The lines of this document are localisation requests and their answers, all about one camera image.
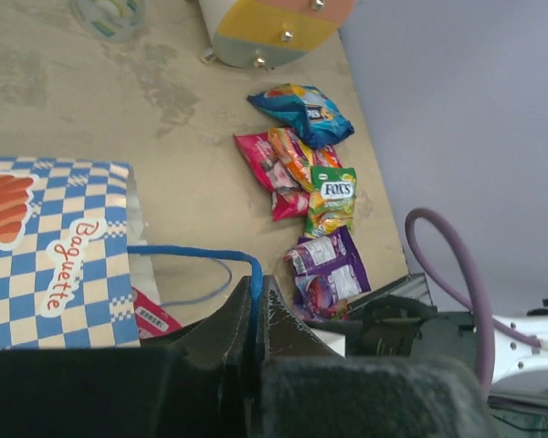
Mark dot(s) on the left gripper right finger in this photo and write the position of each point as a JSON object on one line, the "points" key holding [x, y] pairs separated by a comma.
{"points": [[291, 382]]}

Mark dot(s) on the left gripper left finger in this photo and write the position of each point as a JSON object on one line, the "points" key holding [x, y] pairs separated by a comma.
{"points": [[205, 395]]}

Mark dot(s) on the purple snack packet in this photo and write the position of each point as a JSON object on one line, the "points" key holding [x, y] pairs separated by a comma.
{"points": [[328, 271]]}

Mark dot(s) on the red small candy packet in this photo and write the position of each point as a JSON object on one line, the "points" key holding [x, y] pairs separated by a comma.
{"points": [[151, 320]]}

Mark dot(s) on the pink REAL crisps bag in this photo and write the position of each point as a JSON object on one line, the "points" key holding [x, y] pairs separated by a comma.
{"points": [[289, 200]]}

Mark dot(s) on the green Fox's candy bag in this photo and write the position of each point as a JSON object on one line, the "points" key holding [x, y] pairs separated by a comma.
{"points": [[332, 201]]}

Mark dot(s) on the checkered paper bag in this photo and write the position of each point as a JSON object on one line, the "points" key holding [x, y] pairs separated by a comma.
{"points": [[70, 253]]}

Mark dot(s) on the pink raspberry candy bag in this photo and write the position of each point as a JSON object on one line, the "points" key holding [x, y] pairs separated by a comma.
{"points": [[296, 157]]}

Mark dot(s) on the blue snack bag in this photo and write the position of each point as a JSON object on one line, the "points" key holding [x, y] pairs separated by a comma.
{"points": [[316, 119]]}

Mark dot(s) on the orange snack packet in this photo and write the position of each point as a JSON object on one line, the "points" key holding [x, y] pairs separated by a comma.
{"points": [[327, 157]]}

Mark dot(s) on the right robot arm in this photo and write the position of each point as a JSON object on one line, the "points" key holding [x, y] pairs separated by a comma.
{"points": [[515, 346]]}

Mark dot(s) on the white mini drawer cabinet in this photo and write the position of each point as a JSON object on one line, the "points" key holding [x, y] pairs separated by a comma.
{"points": [[270, 34]]}

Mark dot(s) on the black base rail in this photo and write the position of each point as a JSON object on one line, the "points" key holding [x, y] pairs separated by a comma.
{"points": [[404, 327]]}

